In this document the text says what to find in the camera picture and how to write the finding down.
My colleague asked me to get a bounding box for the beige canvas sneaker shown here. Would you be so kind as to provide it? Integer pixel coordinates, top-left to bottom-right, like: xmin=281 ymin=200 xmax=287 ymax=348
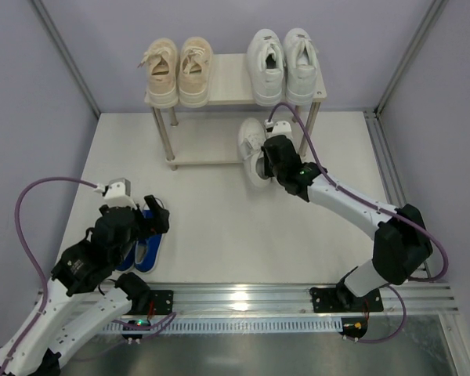
xmin=178 ymin=37 xmax=214 ymax=108
xmin=139 ymin=38 xmax=179 ymax=109

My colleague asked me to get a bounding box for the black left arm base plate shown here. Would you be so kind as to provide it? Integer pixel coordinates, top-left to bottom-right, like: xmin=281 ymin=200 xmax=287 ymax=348
xmin=129 ymin=290 xmax=174 ymax=316

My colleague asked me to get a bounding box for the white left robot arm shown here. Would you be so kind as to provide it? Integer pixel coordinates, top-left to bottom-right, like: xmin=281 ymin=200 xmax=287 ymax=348
xmin=0 ymin=195 xmax=170 ymax=375

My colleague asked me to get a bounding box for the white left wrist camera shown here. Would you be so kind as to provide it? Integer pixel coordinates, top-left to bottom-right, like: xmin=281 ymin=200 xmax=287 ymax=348
xmin=93 ymin=178 xmax=138 ymax=209

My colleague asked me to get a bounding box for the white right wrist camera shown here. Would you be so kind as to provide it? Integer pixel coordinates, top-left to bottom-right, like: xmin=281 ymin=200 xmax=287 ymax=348
xmin=264 ymin=121 xmax=293 ymax=140

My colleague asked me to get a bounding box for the blue canvas sneaker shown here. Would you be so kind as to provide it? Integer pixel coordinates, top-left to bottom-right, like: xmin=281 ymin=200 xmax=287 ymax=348
xmin=133 ymin=229 xmax=163 ymax=273
xmin=115 ymin=243 xmax=137 ymax=273

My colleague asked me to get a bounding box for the beige wooden shoe shelf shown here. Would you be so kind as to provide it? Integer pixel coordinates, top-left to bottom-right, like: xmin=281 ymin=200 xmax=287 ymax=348
xmin=143 ymin=53 xmax=329 ymax=172

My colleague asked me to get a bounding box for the large white sneaker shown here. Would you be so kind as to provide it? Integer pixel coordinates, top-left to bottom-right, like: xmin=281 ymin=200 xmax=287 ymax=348
xmin=246 ymin=29 xmax=284 ymax=107
xmin=283 ymin=28 xmax=318 ymax=106

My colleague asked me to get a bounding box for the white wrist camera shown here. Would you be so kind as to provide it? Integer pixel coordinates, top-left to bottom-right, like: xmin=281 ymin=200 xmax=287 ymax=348
xmin=264 ymin=121 xmax=293 ymax=140
xmin=93 ymin=178 xmax=138 ymax=209

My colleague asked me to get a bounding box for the left aluminium frame post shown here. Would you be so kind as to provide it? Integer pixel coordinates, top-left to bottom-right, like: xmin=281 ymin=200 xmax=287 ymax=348
xmin=28 ymin=0 xmax=102 ymax=119

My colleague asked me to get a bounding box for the small white fashion sneaker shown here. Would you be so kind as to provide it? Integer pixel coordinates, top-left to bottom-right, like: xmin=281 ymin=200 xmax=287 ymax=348
xmin=237 ymin=117 xmax=271 ymax=190

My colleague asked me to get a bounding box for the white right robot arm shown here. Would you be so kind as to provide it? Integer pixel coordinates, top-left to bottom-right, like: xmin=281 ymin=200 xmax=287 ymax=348
xmin=262 ymin=136 xmax=433 ymax=311

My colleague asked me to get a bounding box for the right side aluminium rail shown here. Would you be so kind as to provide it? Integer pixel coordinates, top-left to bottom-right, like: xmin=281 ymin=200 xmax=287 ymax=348
xmin=362 ymin=109 xmax=436 ymax=275

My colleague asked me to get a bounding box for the right aluminium frame post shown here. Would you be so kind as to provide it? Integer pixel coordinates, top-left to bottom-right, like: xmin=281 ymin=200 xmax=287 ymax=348
xmin=374 ymin=0 xmax=448 ymax=118

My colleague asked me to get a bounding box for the slotted grey cable duct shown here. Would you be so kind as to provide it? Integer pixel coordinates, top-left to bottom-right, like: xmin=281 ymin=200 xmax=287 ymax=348
xmin=102 ymin=316 xmax=362 ymax=336

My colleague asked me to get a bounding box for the aluminium frame post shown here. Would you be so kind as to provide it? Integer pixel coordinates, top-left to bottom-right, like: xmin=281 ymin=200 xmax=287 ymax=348
xmin=28 ymin=0 xmax=102 ymax=119
xmin=374 ymin=0 xmax=448 ymax=118

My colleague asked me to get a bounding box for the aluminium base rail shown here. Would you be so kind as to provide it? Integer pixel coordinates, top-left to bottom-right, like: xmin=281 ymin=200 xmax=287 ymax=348
xmin=149 ymin=282 xmax=458 ymax=316

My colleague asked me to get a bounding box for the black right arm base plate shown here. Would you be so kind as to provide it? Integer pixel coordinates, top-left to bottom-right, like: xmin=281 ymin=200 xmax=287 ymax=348
xmin=309 ymin=287 xmax=384 ymax=313

